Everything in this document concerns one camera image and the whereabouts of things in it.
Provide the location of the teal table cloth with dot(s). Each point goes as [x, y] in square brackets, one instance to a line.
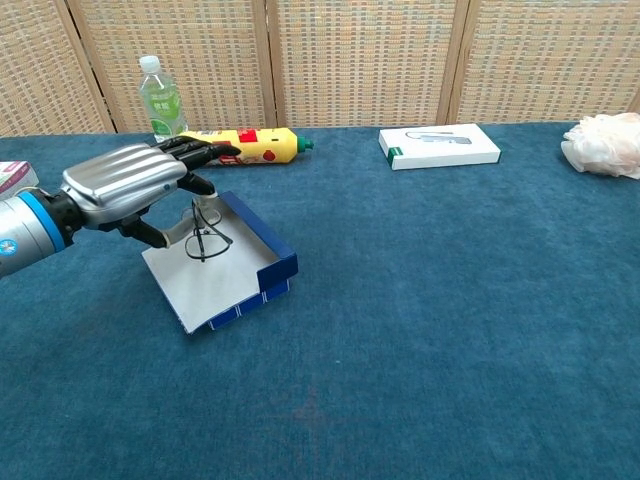
[400, 300]

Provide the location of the white flat product box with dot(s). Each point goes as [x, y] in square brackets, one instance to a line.
[435, 150]

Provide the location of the blue glasses box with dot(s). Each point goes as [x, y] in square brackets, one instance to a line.
[225, 285]

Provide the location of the clear bottle with green label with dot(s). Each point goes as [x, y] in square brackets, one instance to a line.
[160, 105]

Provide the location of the woven bamboo folding screen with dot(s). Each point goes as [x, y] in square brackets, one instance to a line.
[350, 60]

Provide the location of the crumpled white bag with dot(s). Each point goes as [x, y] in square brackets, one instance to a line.
[605, 145]

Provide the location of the pink floral carton box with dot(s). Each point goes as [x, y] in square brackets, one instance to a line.
[15, 177]

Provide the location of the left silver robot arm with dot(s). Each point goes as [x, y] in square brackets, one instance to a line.
[25, 230]

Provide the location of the yellow bottle with green cap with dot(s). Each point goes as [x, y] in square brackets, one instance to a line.
[270, 145]

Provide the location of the black-framed eyeglasses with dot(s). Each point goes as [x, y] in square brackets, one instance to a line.
[201, 243]

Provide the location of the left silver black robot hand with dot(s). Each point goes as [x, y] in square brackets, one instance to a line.
[120, 175]

